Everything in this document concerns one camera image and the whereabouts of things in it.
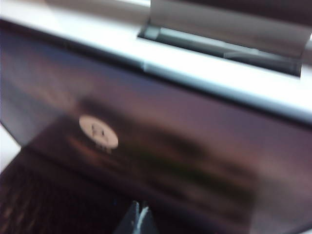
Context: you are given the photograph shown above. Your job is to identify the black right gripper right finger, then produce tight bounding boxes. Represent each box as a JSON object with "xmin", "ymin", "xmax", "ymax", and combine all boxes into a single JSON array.
[{"xmin": 139, "ymin": 201, "xmax": 160, "ymax": 234}]

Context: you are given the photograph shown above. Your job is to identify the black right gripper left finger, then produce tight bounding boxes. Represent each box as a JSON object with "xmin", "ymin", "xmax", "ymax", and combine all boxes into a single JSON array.
[{"xmin": 113, "ymin": 201, "xmax": 141, "ymax": 234}]

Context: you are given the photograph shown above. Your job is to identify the dark grey laptop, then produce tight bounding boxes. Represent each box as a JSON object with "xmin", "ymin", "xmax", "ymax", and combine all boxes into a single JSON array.
[{"xmin": 0, "ymin": 20, "xmax": 312, "ymax": 234}]

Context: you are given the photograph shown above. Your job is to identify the grey fabric desk divider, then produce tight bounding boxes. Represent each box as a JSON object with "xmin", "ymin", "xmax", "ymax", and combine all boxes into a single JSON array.
[{"xmin": 45, "ymin": 0, "xmax": 312, "ymax": 34}]

